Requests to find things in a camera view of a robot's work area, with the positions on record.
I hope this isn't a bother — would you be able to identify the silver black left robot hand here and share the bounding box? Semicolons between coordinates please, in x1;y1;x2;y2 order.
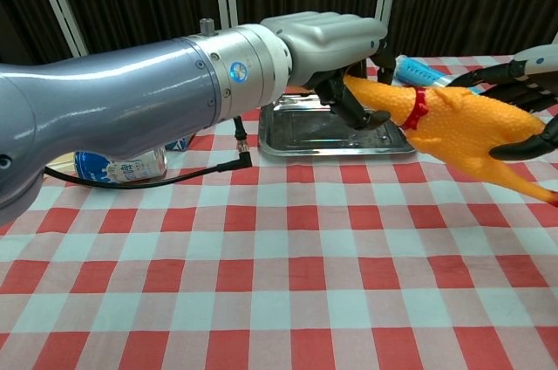
260;10;396;131

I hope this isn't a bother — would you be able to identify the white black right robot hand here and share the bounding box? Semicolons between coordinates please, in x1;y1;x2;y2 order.
448;44;558;161

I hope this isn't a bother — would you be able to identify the orange rubber chicken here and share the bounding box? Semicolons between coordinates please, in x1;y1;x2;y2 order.
285;74;558;208

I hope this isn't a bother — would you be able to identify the rectangular metal tray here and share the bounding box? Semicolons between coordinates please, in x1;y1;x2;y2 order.
257;91;418;157

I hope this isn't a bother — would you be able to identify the blue white plastic wrap roll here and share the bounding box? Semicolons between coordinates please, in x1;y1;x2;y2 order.
391;54;463;88

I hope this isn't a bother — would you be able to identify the colourful printed card box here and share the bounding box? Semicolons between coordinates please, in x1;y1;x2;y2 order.
167;136;195;153

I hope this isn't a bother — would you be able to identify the blue white drink can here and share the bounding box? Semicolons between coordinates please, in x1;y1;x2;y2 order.
73;147;169;188

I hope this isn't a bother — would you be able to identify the red white checkered tablecloth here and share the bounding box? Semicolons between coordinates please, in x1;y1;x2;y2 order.
0;53;558;370

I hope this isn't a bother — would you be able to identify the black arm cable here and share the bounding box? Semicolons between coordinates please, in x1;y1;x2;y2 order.
43;115;253;188

